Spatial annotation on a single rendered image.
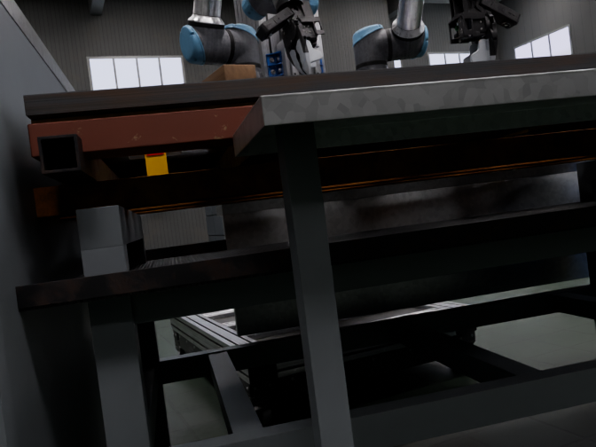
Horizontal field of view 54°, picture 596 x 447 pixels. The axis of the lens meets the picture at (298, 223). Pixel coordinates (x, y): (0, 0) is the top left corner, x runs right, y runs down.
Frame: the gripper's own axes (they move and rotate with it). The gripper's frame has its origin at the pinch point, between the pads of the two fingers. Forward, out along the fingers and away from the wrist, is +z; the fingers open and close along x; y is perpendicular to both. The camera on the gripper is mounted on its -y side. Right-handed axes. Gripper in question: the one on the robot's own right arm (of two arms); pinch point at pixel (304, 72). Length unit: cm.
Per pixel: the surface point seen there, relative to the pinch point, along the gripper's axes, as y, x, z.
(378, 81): -17, -44, 29
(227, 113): -41, -37, 29
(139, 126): -54, -33, 28
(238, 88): -39, -38, 26
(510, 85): -24, -71, 46
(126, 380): -62, -20, 62
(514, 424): 38, 16, 99
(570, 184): 93, 11, 39
